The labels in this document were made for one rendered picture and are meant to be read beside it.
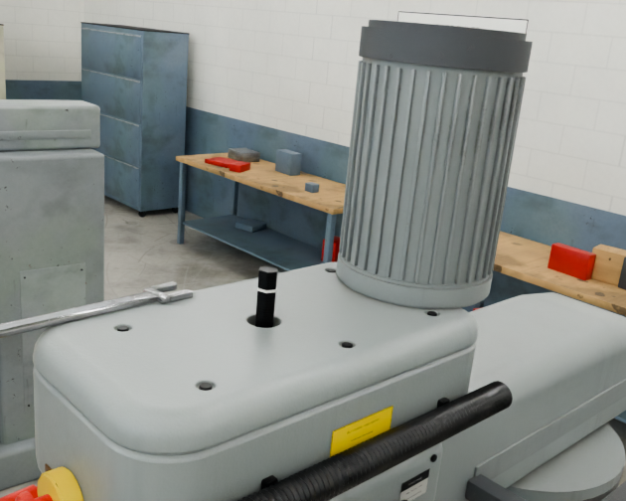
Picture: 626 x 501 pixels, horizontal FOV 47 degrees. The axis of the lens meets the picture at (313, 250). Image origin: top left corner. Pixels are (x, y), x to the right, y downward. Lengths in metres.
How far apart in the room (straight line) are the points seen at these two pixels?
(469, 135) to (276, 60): 6.44
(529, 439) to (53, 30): 9.71
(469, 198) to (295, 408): 0.33
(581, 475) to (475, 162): 0.61
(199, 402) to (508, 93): 0.48
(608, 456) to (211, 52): 7.16
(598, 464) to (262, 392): 0.77
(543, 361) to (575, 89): 4.21
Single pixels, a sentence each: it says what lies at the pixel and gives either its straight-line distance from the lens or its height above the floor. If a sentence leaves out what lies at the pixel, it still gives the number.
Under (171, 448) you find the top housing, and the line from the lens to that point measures 0.61.
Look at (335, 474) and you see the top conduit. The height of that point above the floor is 1.80.
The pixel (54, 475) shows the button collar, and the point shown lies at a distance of 0.72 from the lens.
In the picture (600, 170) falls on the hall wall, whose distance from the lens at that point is 5.19.
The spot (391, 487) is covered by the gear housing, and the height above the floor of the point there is 1.70.
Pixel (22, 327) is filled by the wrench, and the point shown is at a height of 1.90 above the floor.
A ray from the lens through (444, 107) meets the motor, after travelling 0.82.
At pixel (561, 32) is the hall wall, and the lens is 5.34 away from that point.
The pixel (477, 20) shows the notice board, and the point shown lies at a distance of 5.71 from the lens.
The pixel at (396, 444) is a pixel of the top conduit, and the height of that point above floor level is 1.80.
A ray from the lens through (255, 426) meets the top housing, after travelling 0.65.
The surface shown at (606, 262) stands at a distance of 4.68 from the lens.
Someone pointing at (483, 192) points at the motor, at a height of 2.03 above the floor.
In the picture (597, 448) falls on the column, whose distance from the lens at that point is 1.36.
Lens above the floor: 2.20
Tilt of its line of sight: 17 degrees down
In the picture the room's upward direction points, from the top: 5 degrees clockwise
